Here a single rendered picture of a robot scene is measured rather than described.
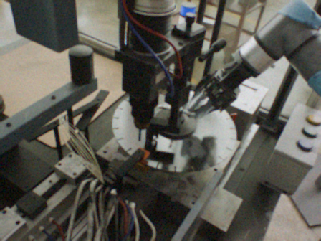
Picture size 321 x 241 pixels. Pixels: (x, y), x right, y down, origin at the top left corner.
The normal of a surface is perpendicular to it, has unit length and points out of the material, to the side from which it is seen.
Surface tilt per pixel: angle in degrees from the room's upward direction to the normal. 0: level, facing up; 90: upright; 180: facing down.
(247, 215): 0
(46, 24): 90
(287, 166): 90
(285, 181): 90
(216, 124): 0
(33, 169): 0
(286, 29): 68
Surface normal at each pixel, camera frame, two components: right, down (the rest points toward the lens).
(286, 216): 0.10, -0.74
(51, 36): -0.54, 0.52
